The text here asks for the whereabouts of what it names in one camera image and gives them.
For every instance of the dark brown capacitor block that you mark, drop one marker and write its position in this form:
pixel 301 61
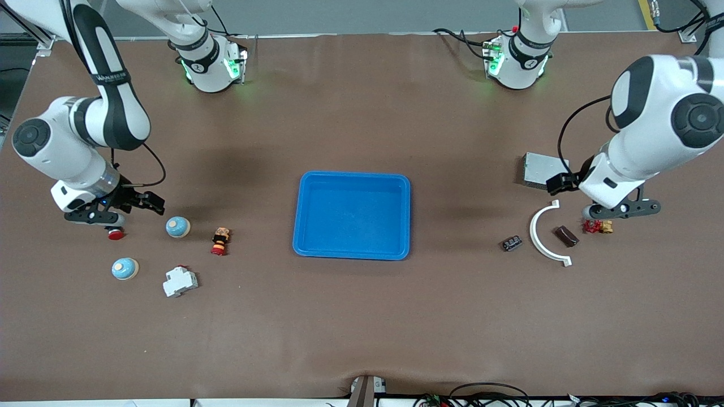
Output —
pixel 566 236

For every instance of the white circuit breaker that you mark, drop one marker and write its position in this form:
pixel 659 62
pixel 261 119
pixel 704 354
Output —
pixel 179 281

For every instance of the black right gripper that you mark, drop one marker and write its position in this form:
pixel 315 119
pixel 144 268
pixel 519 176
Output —
pixel 130 197

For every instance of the blue bell with beige knob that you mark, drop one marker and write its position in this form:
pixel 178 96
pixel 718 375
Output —
pixel 177 226
pixel 124 269

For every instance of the grey metal box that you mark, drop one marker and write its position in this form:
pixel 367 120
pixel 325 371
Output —
pixel 540 168

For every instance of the red push button blue base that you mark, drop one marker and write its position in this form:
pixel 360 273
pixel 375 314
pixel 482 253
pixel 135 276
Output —
pixel 116 234

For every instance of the blue plastic tray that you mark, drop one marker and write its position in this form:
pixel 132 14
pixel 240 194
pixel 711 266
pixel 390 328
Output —
pixel 350 223

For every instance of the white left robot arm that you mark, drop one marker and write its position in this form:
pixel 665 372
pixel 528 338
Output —
pixel 645 152

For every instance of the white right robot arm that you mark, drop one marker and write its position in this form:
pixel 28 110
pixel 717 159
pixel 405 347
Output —
pixel 62 152

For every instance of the white curved plastic bracket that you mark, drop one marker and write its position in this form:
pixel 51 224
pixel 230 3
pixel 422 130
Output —
pixel 533 232

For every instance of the red yellow emergency stop button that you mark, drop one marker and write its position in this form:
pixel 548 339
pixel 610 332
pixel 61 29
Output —
pixel 220 240

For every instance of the black electrolytic capacitor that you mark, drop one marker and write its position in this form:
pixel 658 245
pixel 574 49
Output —
pixel 512 243

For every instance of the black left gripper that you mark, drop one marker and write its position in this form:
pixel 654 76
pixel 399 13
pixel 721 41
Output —
pixel 572 177

